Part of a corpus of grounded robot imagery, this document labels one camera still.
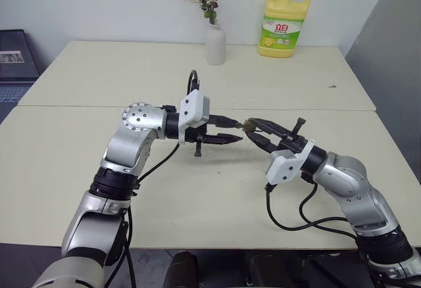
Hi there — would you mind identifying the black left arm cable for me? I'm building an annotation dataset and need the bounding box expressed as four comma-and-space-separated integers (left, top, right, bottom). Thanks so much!
122, 69, 202, 288

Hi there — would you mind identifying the white ceramic vase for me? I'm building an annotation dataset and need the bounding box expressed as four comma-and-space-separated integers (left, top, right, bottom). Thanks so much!
205, 24, 227, 66

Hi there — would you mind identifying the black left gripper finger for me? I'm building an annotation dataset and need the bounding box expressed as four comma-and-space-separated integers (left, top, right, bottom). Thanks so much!
202, 133, 245, 145
208, 114, 243, 128

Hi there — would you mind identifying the dark rounded shape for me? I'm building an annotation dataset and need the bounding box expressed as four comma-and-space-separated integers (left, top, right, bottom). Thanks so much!
166, 251, 199, 288
242, 251, 299, 288

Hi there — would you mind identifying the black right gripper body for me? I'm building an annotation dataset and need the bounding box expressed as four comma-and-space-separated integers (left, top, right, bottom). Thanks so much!
274, 118, 312, 155

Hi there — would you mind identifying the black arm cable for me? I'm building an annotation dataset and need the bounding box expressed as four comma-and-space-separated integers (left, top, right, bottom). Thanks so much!
264, 181, 360, 240
122, 69, 202, 288

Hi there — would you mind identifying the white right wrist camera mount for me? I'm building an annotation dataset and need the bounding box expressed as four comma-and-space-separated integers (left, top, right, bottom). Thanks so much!
265, 139, 316, 185

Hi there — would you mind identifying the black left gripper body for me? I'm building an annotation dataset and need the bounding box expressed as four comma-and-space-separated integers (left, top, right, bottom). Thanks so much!
182, 120, 214, 158

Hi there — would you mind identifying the yellow dish soap bottle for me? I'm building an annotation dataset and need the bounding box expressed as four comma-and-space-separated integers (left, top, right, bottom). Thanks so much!
257, 0, 312, 59

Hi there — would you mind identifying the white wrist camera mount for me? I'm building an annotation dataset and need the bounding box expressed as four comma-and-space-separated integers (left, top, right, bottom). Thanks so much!
178, 89, 211, 145
265, 139, 316, 185

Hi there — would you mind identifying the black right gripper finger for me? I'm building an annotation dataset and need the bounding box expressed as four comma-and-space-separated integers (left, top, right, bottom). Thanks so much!
248, 130, 282, 154
251, 118, 291, 139

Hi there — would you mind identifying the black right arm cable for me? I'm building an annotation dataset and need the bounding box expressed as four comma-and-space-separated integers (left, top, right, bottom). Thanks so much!
264, 181, 360, 240

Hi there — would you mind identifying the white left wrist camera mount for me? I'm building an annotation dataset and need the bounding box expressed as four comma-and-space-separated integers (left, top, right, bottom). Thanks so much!
178, 89, 211, 145

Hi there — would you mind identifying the dark open laptop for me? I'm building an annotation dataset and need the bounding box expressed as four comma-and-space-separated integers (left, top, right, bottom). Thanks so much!
0, 28, 42, 125

